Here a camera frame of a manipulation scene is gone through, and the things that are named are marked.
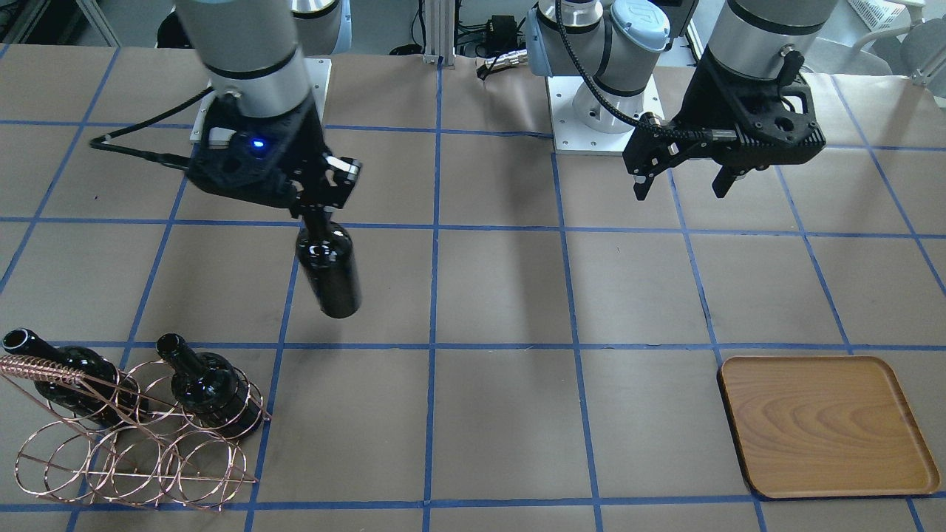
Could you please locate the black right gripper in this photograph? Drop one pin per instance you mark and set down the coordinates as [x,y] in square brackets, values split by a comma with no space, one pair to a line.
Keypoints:
[309,145]

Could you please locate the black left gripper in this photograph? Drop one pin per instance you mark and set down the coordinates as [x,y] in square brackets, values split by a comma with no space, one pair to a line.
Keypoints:
[693,109]

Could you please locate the dark glass wine bottle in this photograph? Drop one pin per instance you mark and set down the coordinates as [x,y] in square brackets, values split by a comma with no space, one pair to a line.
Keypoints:
[325,251]

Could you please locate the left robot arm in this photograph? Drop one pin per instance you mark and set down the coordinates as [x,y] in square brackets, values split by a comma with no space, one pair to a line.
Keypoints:
[615,46]

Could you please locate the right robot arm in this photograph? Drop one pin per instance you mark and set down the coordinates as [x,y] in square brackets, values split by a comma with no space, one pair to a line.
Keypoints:
[246,40]

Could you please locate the dark wine bottle in rack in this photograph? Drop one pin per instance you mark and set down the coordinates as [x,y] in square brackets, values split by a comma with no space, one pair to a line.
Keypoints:
[210,388]

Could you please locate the wooden tray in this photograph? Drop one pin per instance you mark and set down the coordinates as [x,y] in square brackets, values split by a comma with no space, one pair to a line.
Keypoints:
[825,426]

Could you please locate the black power adapter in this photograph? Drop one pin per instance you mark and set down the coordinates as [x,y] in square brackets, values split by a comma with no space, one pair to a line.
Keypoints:
[500,30]

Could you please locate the aluminium frame post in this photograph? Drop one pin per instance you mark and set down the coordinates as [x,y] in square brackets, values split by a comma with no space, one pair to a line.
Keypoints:
[439,25]

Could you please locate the copper wire bottle rack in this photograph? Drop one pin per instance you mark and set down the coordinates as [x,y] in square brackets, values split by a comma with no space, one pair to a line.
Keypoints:
[161,455]

